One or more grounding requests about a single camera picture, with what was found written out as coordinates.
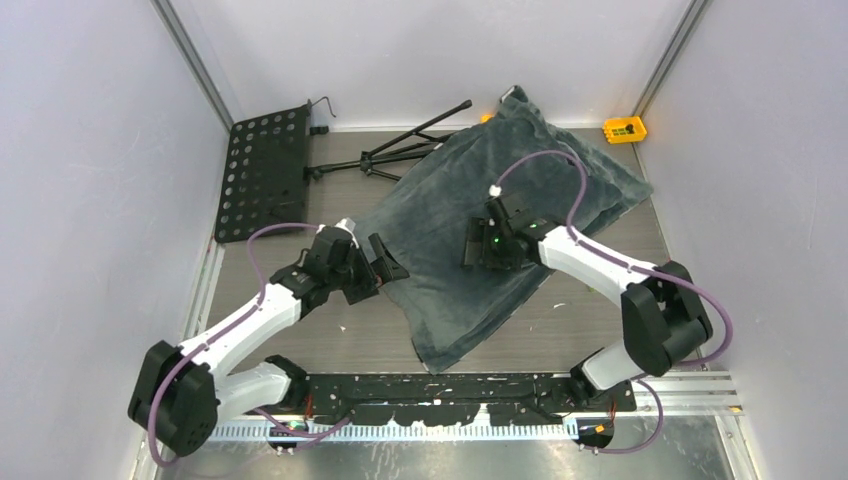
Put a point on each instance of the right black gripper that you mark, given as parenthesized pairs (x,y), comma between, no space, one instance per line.
(476,234)

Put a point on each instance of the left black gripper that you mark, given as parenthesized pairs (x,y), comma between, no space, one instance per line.
(382,270)

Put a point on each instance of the grey fluffy pillowcase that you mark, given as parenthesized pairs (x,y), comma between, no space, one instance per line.
(423,221)

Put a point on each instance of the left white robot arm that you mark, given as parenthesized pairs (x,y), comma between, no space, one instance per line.
(245,324)

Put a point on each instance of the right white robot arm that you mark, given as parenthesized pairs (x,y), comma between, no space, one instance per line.
(663,319)

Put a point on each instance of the black folding tripod stand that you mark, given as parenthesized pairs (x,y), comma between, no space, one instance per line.
(414,144)

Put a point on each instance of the black perforated music stand tray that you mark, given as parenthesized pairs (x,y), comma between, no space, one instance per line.
(264,179)

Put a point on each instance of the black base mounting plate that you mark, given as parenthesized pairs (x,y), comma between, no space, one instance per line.
(509,399)

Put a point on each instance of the yellow toy block with knob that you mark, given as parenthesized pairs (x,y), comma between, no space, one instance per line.
(624,130)

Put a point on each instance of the aluminium rail with ruler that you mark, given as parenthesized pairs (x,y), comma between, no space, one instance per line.
(682,393)

